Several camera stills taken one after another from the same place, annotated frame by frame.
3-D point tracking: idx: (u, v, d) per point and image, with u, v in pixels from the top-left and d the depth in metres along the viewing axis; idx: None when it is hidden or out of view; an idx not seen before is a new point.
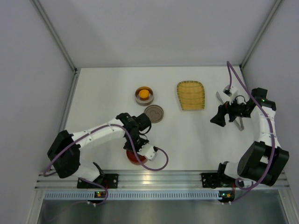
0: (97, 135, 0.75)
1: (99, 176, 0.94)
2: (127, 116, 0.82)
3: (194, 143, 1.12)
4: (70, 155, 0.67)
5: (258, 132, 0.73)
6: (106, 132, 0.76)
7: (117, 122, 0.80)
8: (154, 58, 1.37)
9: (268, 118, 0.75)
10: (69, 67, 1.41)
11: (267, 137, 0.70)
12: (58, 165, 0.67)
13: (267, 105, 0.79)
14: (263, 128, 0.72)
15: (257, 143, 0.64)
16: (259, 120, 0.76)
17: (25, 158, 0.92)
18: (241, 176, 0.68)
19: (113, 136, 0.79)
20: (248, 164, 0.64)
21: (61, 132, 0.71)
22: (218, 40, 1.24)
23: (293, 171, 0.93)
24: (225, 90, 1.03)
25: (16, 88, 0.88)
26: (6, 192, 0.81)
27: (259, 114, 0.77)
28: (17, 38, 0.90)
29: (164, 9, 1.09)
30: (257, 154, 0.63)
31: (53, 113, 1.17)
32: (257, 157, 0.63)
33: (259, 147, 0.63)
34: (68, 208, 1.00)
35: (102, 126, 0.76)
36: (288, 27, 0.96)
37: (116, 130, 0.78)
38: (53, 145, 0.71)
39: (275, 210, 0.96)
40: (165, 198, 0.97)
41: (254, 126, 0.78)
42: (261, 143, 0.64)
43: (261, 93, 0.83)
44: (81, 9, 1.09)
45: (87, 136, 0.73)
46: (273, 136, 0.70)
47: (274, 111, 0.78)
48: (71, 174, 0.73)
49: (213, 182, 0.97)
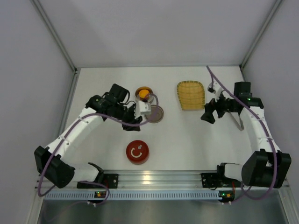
0: (73, 136, 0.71)
1: (99, 172, 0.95)
2: (97, 98, 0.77)
3: (194, 143, 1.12)
4: (54, 169, 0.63)
5: (254, 137, 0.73)
6: (80, 128, 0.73)
7: (89, 110, 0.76)
8: (154, 58, 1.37)
9: (259, 119, 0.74)
10: (69, 67, 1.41)
11: (266, 143, 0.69)
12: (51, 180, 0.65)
13: (253, 104, 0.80)
14: (259, 133, 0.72)
15: (258, 152, 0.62)
16: (251, 122, 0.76)
17: (25, 158, 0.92)
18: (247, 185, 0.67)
19: (91, 125, 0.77)
20: (253, 174, 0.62)
21: (35, 150, 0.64)
22: (218, 40, 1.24)
23: (293, 171, 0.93)
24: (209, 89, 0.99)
25: (16, 88, 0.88)
26: (6, 192, 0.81)
27: (249, 117, 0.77)
28: (17, 38, 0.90)
29: (164, 9, 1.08)
30: (260, 163, 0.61)
31: (53, 113, 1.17)
32: (261, 166, 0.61)
33: (261, 157, 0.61)
34: (68, 208, 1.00)
35: (75, 124, 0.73)
36: (288, 27, 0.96)
37: (90, 121, 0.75)
38: (37, 164, 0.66)
39: (275, 210, 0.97)
40: (165, 198, 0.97)
41: (248, 129, 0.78)
42: (262, 152, 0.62)
43: (245, 87, 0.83)
44: (81, 9, 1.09)
45: (64, 142, 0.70)
46: (270, 139, 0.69)
47: (261, 109, 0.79)
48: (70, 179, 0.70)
49: (213, 182, 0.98)
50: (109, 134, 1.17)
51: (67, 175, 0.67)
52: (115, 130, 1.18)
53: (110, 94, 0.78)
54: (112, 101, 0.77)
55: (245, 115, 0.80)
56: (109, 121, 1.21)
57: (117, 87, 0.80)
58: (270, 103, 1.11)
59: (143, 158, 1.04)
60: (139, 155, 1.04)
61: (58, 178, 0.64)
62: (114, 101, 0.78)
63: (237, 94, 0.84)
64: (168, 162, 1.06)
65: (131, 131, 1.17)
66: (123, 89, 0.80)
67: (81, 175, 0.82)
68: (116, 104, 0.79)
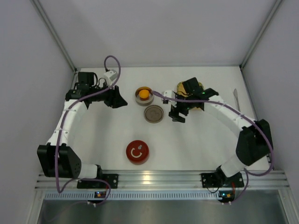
0: (67, 125, 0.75)
1: (98, 169, 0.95)
2: (74, 90, 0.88)
3: (193, 143, 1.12)
4: (65, 156, 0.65)
5: (229, 122, 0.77)
6: (70, 116, 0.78)
7: (71, 101, 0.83)
8: (154, 58, 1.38)
9: (224, 104, 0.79)
10: (69, 67, 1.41)
11: (242, 120, 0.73)
12: (62, 173, 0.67)
13: (210, 94, 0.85)
14: (231, 115, 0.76)
15: (243, 131, 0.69)
16: (219, 110, 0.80)
17: (25, 158, 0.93)
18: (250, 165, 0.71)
19: (79, 113, 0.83)
20: (250, 153, 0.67)
21: (39, 148, 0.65)
22: (218, 40, 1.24)
23: (293, 171, 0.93)
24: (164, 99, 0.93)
25: (16, 88, 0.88)
26: (6, 192, 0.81)
27: (214, 107, 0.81)
28: (17, 38, 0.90)
29: (164, 9, 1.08)
30: (250, 139, 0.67)
31: (52, 113, 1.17)
32: (252, 142, 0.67)
33: (248, 133, 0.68)
34: (68, 208, 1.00)
35: (65, 115, 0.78)
36: (288, 28, 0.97)
37: (76, 108, 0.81)
38: (44, 163, 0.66)
39: (275, 210, 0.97)
40: (165, 198, 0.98)
41: (219, 118, 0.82)
42: (245, 129, 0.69)
43: (193, 83, 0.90)
44: (81, 9, 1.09)
45: (62, 131, 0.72)
46: (243, 116, 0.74)
47: (217, 95, 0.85)
48: (78, 170, 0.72)
49: (213, 182, 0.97)
50: (109, 134, 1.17)
51: (75, 163, 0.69)
52: (115, 130, 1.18)
53: (81, 83, 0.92)
54: (87, 86, 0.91)
55: (209, 107, 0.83)
56: (109, 121, 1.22)
57: (82, 75, 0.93)
58: (270, 103, 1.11)
59: (143, 158, 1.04)
60: (139, 155, 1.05)
61: (70, 164, 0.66)
62: (87, 87, 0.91)
63: (190, 92, 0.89)
64: (168, 162, 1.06)
65: (131, 131, 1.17)
66: (88, 73, 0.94)
67: (85, 173, 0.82)
68: (90, 87, 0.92)
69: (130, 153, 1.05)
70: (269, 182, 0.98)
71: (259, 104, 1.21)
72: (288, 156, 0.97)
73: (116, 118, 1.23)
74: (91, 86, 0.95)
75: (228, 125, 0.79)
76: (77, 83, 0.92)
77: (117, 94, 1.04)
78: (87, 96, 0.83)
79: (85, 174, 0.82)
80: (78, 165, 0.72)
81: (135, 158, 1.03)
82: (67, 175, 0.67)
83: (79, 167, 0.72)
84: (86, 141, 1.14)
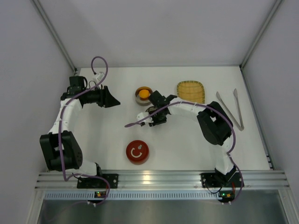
0: (66, 116, 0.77)
1: (98, 168, 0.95)
2: (69, 93, 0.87)
3: (193, 143, 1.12)
4: (68, 140, 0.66)
5: (190, 113, 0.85)
6: (67, 110, 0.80)
7: (67, 99, 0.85)
8: (155, 58, 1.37)
9: (181, 101, 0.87)
10: (69, 67, 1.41)
11: (197, 108, 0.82)
12: (67, 159, 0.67)
13: (169, 99, 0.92)
14: (188, 107, 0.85)
15: (199, 115, 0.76)
16: (179, 108, 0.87)
17: (25, 158, 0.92)
18: (221, 144, 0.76)
19: (75, 109, 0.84)
20: (212, 131, 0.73)
21: (42, 137, 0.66)
22: (218, 40, 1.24)
23: (293, 171, 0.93)
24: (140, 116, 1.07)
25: (16, 88, 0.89)
26: (6, 191, 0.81)
27: (175, 106, 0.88)
28: (17, 38, 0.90)
29: (164, 9, 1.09)
30: (206, 119, 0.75)
31: (52, 113, 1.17)
32: (210, 121, 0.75)
33: (203, 115, 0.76)
34: (67, 208, 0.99)
35: (63, 110, 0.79)
36: (288, 27, 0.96)
37: (73, 104, 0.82)
38: (47, 153, 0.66)
39: (275, 210, 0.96)
40: (165, 198, 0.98)
41: (183, 114, 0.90)
42: (201, 113, 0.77)
43: (158, 95, 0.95)
44: (81, 9, 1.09)
45: (62, 122, 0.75)
46: (196, 104, 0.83)
47: (176, 97, 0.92)
48: (81, 159, 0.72)
49: (213, 182, 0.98)
50: (109, 134, 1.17)
51: (77, 150, 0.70)
52: (115, 130, 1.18)
53: (73, 87, 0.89)
54: (79, 88, 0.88)
55: (173, 108, 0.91)
56: (109, 121, 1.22)
57: (74, 78, 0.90)
58: (270, 103, 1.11)
59: (143, 158, 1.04)
60: (139, 155, 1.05)
61: (73, 148, 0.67)
62: (80, 89, 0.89)
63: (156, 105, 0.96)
64: (168, 162, 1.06)
65: (131, 131, 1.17)
66: (80, 77, 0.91)
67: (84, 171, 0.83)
68: (82, 89, 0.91)
69: (129, 152, 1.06)
70: (269, 182, 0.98)
71: (259, 103, 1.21)
72: (288, 156, 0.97)
73: (116, 118, 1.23)
74: (83, 87, 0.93)
75: (191, 117, 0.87)
76: (69, 86, 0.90)
77: (108, 95, 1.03)
78: (81, 93, 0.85)
79: (84, 170, 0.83)
80: (80, 155, 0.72)
81: (135, 158, 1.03)
82: (71, 162, 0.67)
83: (81, 158, 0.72)
84: (86, 141, 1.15)
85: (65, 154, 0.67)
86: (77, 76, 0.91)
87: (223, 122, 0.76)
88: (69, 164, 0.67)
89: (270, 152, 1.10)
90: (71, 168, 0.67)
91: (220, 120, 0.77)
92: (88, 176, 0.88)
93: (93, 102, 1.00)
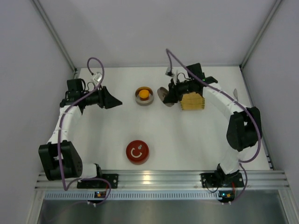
0: (66, 126, 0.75)
1: (98, 170, 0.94)
2: (68, 99, 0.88)
3: (194, 143, 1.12)
4: (68, 151, 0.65)
5: (224, 107, 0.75)
6: (67, 119, 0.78)
7: (66, 106, 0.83)
8: (154, 58, 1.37)
9: (220, 91, 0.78)
10: (69, 67, 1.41)
11: (234, 106, 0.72)
12: (67, 169, 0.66)
13: (210, 82, 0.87)
14: (226, 101, 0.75)
15: (233, 115, 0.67)
16: (216, 96, 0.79)
17: (25, 158, 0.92)
18: (239, 150, 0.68)
19: (75, 116, 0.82)
20: (237, 135, 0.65)
21: (40, 148, 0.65)
22: (219, 40, 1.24)
23: (293, 171, 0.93)
24: (168, 73, 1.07)
25: (17, 88, 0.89)
26: (6, 192, 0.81)
27: (211, 93, 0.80)
28: (17, 39, 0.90)
29: (165, 9, 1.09)
30: (238, 123, 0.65)
31: (52, 113, 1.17)
32: (241, 125, 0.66)
33: (238, 118, 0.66)
34: (67, 208, 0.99)
35: (61, 119, 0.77)
36: (288, 27, 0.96)
37: (72, 112, 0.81)
38: (46, 164, 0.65)
39: (275, 210, 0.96)
40: (166, 198, 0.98)
41: (215, 103, 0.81)
42: (236, 114, 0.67)
43: (196, 68, 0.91)
44: (81, 9, 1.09)
45: (62, 131, 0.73)
46: (236, 102, 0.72)
47: (216, 82, 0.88)
48: (80, 169, 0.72)
49: (213, 182, 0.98)
50: (109, 134, 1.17)
51: (77, 160, 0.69)
52: (115, 130, 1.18)
53: (71, 92, 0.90)
54: (77, 94, 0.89)
55: (208, 93, 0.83)
56: (109, 121, 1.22)
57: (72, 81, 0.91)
58: (270, 103, 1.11)
59: (142, 160, 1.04)
60: (139, 155, 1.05)
61: (73, 159, 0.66)
62: (78, 94, 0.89)
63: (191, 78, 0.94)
64: (168, 162, 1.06)
65: (131, 131, 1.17)
66: (78, 80, 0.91)
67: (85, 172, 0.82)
68: (81, 94, 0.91)
69: (129, 153, 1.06)
70: (269, 182, 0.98)
71: (259, 104, 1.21)
72: (288, 156, 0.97)
73: (116, 119, 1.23)
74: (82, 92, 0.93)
75: (222, 111, 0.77)
76: (67, 91, 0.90)
77: (108, 94, 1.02)
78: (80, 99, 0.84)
79: (85, 173, 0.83)
80: (80, 164, 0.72)
81: (135, 159, 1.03)
82: (71, 172, 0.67)
83: (80, 167, 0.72)
84: (87, 142, 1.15)
85: (64, 164, 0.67)
86: (75, 79, 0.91)
87: (253, 130, 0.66)
88: (69, 174, 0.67)
89: (270, 152, 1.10)
90: (71, 178, 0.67)
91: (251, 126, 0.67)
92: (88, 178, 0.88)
93: (94, 103, 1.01)
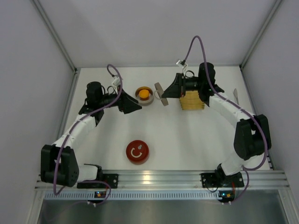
0: (75, 133, 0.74)
1: (98, 170, 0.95)
2: (88, 108, 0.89)
3: (194, 143, 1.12)
4: (67, 158, 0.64)
5: (230, 115, 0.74)
6: (80, 127, 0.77)
7: (83, 115, 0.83)
8: (154, 58, 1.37)
9: (226, 99, 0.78)
10: (69, 67, 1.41)
11: (240, 114, 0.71)
12: (61, 176, 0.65)
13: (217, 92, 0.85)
14: (232, 109, 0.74)
15: (240, 122, 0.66)
16: (222, 105, 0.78)
17: (24, 159, 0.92)
18: (247, 159, 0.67)
19: (88, 127, 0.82)
20: (245, 143, 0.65)
21: (43, 147, 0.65)
22: (219, 40, 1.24)
23: (293, 171, 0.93)
24: (181, 63, 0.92)
25: (17, 88, 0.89)
26: (6, 192, 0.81)
27: (218, 102, 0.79)
28: (17, 38, 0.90)
29: (164, 9, 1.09)
30: (245, 130, 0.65)
31: (53, 113, 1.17)
32: (248, 133, 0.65)
33: (245, 125, 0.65)
34: (67, 208, 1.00)
35: (74, 125, 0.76)
36: (288, 27, 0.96)
37: (87, 122, 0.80)
38: (44, 164, 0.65)
39: (275, 209, 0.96)
40: (166, 198, 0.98)
41: (222, 113, 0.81)
42: (242, 121, 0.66)
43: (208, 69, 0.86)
44: (81, 9, 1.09)
45: (69, 136, 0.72)
46: (243, 110, 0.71)
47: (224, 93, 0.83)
48: (74, 179, 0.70)
49: (213, 182, 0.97)
50: (110, 134, 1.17)
51: (74, 170, 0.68)
52: (115, 130, 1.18)
53: (89, 100, 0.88)
54: (96, 104, 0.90)
55: (214, 102, 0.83)
56: (110, 121, 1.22)
57: (91, 88, 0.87)
58: (270, 103, 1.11)
59: (141, 160, 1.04)
60: (139, 155, 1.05)
61: (68, 168, 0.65)
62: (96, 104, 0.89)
63: (202, 80, 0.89)
64: (168, 162, 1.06)
65: (131, 131, 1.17)
66: (96, 89, 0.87)
67: (85, 173, 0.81)
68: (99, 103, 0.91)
69: (129, 153, 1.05)
70: (268, 182, 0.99)
71: (259, 103, 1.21)
72: (288, 156, 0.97)
73: (116, 119, 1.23)
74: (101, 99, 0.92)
75: (230, 120, 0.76)
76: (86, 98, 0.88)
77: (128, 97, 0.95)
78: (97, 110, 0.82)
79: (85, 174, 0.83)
80: (76, 174, 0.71)
81: (136, 160, 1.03)
82: (64, 181, 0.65)
83: (75, 178, 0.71)
84: (87, 142, 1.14)
85: (60, 170, 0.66)
86: (94, 88, 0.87)
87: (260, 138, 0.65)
88: (61, 182, 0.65)
89: (270, 152, 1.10)
90: (62, 185, 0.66)
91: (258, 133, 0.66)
92: (88, 179, 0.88)
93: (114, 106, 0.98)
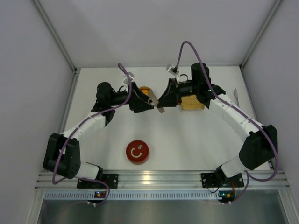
0: (84, 128, 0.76)
1: (99, 171, 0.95)
2: (100, 106, 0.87)
3: (194, 143, 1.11)
4: (71, 149, 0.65)
5: (236, 124, 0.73)
6: (89, 123, 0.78)
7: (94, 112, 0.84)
8: (154, 58, 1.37)
9: (231, 105, 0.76)
10: (69, 67, 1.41)
11: (248, 124, 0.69)
12: (63, 166, 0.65)
13: (217, 92, 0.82)
14: (238, 119, 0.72)
15: (250, 136, 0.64)
16: (227, 112, 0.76)
17: (25, 159, 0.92)
18: (252, 170, 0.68)
19: (97, 125, 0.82)
20: (253, 157, 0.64)
21: (51, 136, 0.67)
22: (219, 40, 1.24)
23: (293, 171, 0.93)
24: (172, 70, 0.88)
25: (17, 88, 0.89)
26: (6, 192, 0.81)
27: (221, 107, 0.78)
28: (17, 38, 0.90)
29: (164, 9, 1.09)
30: (256, 144, 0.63)
31: (53, 113, 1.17)
32: (258, 147, 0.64)
33: (255, 140, 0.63)
34: (67, 208, 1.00)
35: (84, 120, 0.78)
36: (288, 27, 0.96)
37: (98, 119, 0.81)
38: (49, 151, 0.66)
39: (274, 209, 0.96)
40: (165, 198, 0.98)
41: (225, 119, 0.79)
42: (252, 135, 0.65)
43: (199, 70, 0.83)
44: (81, 9, 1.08)
45: (78, 129, 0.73)
46: (251, 120, 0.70)
47: (224, 94, 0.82)
48: (74, 173, 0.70)
49: (213, 182, 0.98)
50: (110, 134, 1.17)
51: (75, 163, 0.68)
52: (115, 130, 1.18)
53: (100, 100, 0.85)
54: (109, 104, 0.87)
55: (215, 106, 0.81)
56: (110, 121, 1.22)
57: (101, 91, 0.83)
58: (270, 103, 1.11)
59: (142, 160, 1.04)
60: (139, 155, 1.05)
61: (72, 158, 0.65)
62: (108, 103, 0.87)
63: (198, 81, 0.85)
64: (168, 162, 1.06)
65: (131, 131, 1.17)
66: (107, 91, 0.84)
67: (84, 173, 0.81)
68: (111, 101, 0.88)
69: (130, 153, 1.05)
70: (268, 182, 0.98)
71: (259, 103, 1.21)
72: (287, 156, 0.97)
73: (116, 119, 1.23)
74: (113, 97, 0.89)
75: (234, 128, 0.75)
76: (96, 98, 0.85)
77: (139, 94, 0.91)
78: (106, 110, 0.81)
79: (85, 175, 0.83)
80: (77, 168, 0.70)
81: (136, 160, 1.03)
82: (64, 171, 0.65)
83: (75, 171, 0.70)
84: (87, 142, 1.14)
85: (62, 160, 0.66)
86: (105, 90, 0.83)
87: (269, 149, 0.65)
88: (62, 172, 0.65)
89: None
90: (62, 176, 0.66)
91: (266, 144, 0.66)
92: (88, 178, 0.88)
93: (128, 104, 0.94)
